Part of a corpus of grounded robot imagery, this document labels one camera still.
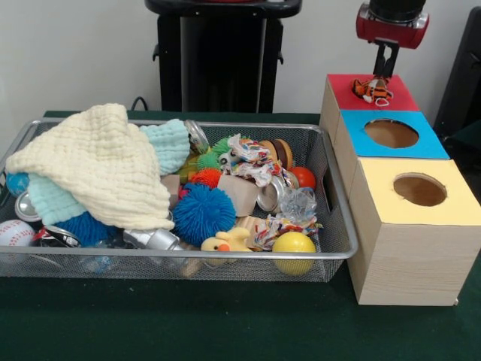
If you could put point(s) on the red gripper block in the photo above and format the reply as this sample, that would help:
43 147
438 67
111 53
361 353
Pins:
392 32

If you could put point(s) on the orange striped tiger plush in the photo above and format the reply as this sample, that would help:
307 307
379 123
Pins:
370 89

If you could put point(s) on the cream muslin cloth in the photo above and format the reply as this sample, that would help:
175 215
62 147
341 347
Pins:
97 165

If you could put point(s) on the mint green cloth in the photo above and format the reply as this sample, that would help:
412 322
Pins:
52 203

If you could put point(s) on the wooden three-hole sorting box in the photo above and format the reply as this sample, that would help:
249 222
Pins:
413 263

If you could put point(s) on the shallow clear mesh bin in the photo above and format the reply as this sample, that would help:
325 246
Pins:
150 270

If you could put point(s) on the black stand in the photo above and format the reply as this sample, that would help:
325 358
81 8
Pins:
462 75

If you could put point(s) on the dark green tablecloth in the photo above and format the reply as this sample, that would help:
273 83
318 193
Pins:
471 135
225 323

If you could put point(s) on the brown striped burger toy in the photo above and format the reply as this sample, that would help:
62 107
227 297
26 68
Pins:
280 150

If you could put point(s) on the red-orange ball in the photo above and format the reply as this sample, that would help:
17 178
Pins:
303 177

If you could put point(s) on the yellow ball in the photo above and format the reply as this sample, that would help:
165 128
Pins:
294 246

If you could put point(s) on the blue spiky ball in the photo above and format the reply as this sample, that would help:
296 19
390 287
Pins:
88 229
203 214

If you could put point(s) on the yellow duck plush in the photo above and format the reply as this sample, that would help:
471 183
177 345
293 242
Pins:
223 243

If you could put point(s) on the silver plastic toy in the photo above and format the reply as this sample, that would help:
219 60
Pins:
158 238

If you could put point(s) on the blue globe ball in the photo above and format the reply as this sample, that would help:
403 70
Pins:
17 184

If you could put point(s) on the white baseball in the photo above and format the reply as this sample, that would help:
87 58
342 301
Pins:
15 233

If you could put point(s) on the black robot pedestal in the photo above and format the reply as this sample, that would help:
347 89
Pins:
225 56

